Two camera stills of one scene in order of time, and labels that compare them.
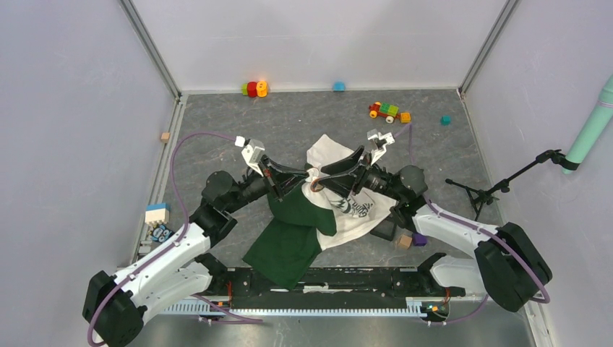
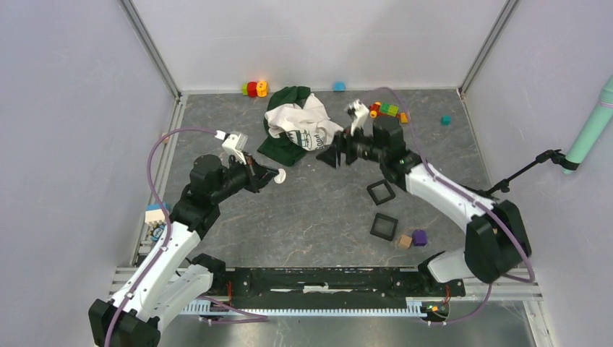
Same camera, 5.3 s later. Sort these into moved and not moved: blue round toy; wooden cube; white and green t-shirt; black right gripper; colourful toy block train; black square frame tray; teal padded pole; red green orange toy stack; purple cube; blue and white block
Moved: white and green t-shirt; black right gripper
Not moved: purple cube; teal padded pole; blue round toy; colourful toy block train; wooden cube; black square frame tray; red green orange toy stack; blue and white block
